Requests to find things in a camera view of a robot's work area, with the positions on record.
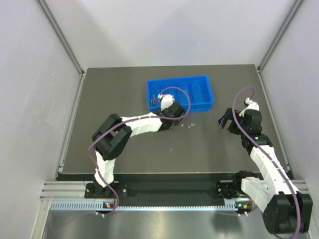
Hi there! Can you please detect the grey slotted cable duct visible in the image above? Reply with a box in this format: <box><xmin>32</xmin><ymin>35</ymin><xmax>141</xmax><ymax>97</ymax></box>
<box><xmin>50</xmin><ymin>200</ymin><xmax>249</xmax><ymax>212</ymax></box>

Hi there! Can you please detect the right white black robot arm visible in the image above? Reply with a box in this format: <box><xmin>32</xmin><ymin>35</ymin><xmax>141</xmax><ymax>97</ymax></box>
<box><xmin>218</xmin><ymin>98</ymin><xmax>313</xmax><ymax>235</ymax></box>

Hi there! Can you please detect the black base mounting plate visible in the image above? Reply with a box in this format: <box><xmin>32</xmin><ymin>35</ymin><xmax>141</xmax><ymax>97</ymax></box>
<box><xmin>85</xmin><ymin>171</ymin><xmax>251</xmax><ymax>199</ymax></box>

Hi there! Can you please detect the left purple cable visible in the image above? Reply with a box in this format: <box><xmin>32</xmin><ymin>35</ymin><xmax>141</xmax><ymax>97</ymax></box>
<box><xmin>48</xmin><ymin>86</ymin><xmax>192</xmax><ymax>234</ymax></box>

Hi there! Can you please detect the blue plastic divided bin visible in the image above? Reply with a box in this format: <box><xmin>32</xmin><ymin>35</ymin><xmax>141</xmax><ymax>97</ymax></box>
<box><xmin>146</xmin><ymin>75</ymin><xmax>214</xmax><ymax>113</ymax></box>

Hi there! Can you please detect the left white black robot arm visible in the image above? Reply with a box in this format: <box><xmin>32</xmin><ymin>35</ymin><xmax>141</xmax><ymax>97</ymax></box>
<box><xmin>88</xmin><ymin>94</ymin><xmax>188</xmax><ymax>195</ymax></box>

